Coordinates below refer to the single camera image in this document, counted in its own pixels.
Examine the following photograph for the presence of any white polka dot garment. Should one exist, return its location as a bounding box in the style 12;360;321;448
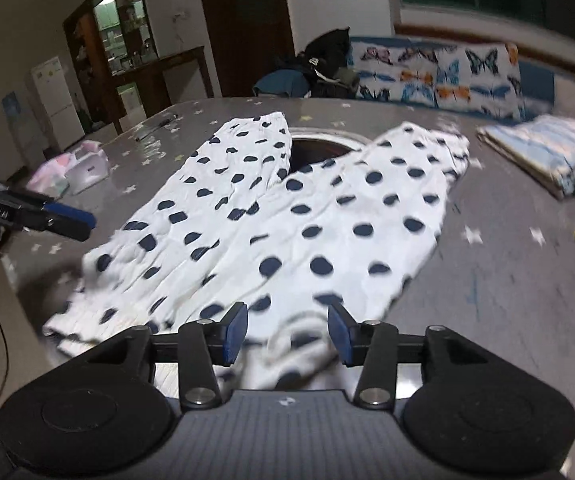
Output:
42;112;469;389

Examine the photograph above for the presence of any black bag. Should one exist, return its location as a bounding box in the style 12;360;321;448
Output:
296;27;359;99

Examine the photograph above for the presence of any pen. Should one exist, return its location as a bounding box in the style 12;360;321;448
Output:
133;114;178;142

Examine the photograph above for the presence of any folded blue striped cloth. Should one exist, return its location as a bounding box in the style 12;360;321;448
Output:
477;115;575;200

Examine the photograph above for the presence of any round induction cooktop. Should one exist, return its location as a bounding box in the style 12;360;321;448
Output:
289;127;371;172

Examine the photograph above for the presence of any white refrigerator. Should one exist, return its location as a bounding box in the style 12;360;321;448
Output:
30;56;84;152

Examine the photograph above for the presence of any dark wooden cabinet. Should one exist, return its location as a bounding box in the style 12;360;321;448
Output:
63;0;214;132

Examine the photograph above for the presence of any grey star tablecloth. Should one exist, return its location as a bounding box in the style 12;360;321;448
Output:
0;95;575;476

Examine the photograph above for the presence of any white tissue pack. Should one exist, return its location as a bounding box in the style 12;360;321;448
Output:
26;141;109;200

